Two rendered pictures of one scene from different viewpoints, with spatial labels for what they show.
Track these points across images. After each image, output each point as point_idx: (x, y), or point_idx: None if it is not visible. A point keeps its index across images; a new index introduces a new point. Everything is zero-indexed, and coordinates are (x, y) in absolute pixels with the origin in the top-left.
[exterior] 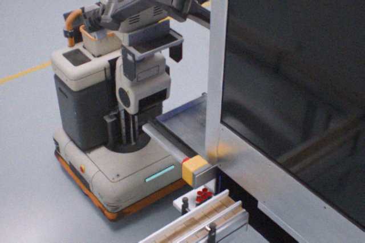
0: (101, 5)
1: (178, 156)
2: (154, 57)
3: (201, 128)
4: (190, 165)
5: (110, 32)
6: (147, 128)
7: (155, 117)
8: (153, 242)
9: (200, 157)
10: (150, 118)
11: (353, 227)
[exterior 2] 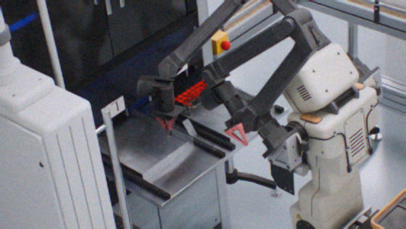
0: (352, 56)
1: (242, 88)
2: (312, 183)
3: (227, 114)
4: (220, 32)
5: (397, 212)
6: (281, 106)
7: (275, 104)
8: (239, 22)
9: (214, 38)
10: (281, 108)
11: None
